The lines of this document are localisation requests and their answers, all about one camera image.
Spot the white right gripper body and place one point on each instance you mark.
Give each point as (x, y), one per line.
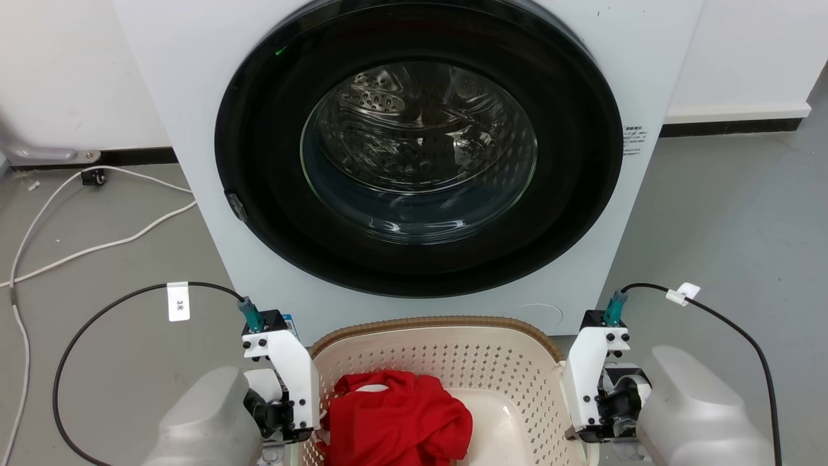
(585, 369)

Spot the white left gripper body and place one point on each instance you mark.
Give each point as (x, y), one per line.
(294, 369)

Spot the beige perforated laundry basket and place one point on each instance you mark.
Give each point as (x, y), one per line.
(446, 353)

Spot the blue sticker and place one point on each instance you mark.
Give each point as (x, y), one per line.
(290, 323)

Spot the red garment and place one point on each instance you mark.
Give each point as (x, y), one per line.
(401, 421)

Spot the round black washer door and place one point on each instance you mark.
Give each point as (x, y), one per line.
(259, 162)

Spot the white text sticker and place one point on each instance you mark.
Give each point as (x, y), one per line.
(633, 140)

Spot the steel washer drum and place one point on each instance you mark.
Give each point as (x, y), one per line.
(414, 149)

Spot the small black floor plug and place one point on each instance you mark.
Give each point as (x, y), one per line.
(94, 177)

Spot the white front-load washing machine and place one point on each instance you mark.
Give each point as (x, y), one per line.
(647, 77)

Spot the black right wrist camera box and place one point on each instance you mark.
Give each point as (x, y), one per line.
(594, 320)

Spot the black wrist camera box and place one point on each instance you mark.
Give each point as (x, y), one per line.
(594, 320)
(274, 320)

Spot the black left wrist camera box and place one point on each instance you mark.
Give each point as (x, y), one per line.
(274, 320)

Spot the grey metal floor bracket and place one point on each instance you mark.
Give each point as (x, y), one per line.
(45, 154)

